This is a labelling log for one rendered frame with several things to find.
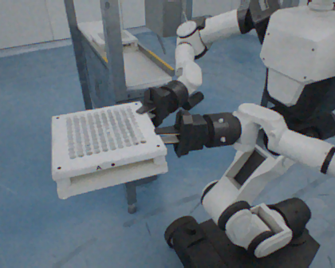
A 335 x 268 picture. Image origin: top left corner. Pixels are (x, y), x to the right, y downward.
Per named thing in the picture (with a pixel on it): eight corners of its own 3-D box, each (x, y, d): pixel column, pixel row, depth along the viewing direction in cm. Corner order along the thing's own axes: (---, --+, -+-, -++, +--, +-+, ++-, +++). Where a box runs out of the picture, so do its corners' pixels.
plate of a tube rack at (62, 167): (53, 182, 58) (50, 175, 57) (53, 122, 77) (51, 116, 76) (167, 155, 64) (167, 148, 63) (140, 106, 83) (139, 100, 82)
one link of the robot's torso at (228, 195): (210, 207, 123) (285, 124, 116) (236, 239, 110) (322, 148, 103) (190, 199, 113) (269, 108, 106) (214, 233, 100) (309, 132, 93)
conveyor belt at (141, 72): (171, 86, 150) (171, 76, 147) (126, 96, 141) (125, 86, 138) (104, 25, 250) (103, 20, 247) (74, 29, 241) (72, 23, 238)
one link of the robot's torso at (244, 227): (254, 213, 146) (218, 171, 114) (283, 244, 132) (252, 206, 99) (231, 233, 146) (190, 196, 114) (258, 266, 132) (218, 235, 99)
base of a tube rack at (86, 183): (59, 199, 61) (57, 191, 59) (57, 137, 80) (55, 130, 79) (167, 171, 67) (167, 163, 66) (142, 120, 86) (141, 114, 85)
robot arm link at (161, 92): (166, 93, 75) (187, 80, 84) (137, 84, 79) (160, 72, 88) (163, 133, 82) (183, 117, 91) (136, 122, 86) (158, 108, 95)
